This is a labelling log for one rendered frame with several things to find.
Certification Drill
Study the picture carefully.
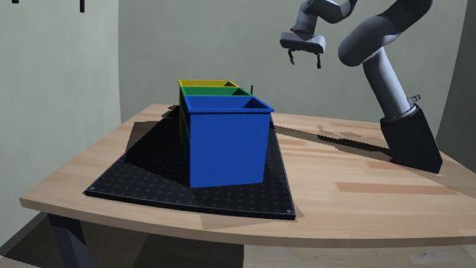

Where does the blue bin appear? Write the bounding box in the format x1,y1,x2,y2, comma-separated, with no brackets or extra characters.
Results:
184,96,274,188

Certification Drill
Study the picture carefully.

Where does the green bin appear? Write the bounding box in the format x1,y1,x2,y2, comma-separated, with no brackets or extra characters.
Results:
180,86,254,161

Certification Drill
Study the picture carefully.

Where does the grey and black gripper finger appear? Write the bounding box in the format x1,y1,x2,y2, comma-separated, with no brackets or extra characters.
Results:
313,52,322,69
288,49,296,65

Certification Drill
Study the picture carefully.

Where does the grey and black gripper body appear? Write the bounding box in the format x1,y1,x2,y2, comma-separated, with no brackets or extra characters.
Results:
279,29,325,54

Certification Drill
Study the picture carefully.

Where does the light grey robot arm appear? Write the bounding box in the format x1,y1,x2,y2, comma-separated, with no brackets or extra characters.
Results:
290,0,434,123

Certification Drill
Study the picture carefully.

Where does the yellow open bin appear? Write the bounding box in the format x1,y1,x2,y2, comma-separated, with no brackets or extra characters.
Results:
178,80,239,142

